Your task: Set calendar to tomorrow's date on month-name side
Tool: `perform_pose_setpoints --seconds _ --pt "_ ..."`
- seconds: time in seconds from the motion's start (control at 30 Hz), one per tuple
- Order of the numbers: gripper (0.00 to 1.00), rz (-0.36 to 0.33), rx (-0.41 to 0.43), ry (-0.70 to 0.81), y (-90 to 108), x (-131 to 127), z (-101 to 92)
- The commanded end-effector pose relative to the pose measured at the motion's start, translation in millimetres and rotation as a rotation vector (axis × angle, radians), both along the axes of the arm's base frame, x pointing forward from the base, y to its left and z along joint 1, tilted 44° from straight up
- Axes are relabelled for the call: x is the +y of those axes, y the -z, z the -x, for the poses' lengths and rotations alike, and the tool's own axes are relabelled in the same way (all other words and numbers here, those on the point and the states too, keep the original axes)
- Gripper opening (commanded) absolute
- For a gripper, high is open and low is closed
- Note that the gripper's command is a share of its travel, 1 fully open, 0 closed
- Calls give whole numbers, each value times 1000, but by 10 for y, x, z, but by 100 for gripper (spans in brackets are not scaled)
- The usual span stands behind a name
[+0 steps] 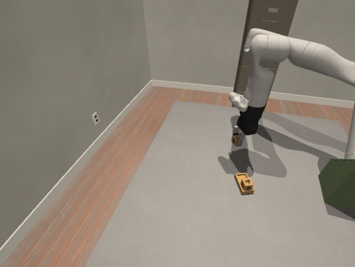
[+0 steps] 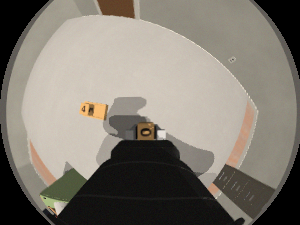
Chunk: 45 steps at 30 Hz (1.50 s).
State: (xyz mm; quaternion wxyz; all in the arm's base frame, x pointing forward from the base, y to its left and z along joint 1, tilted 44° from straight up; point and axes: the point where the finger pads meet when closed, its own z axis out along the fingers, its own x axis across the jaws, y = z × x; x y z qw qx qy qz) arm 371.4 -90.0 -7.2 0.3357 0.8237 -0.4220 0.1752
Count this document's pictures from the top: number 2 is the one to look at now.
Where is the wooden number cube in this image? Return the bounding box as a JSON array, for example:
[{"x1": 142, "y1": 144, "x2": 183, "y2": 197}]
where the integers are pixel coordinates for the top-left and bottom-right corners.
[
  {"x1": 79, "y1": 103, "x2": 95, "y2": 116},
  {"x1": 137, "y1": 122, "x2": 155, "y2": 140}
]

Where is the small wooden tray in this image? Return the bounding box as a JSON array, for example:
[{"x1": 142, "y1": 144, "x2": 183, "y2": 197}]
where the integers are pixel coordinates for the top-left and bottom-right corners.
[{"x1": 84, "y1": 101, "x2": 108, "y2": 120}]

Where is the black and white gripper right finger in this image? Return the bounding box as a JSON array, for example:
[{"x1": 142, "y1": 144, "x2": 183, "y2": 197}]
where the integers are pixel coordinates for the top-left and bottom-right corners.
[{"x1": 154, "y1": 124, "x2": 166, "y2": 140}]

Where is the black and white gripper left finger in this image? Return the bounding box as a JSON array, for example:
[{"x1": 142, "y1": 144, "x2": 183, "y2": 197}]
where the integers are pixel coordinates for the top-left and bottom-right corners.
[{"x1": 125, "y1": 124, "x2": 138, "y2": 140}]

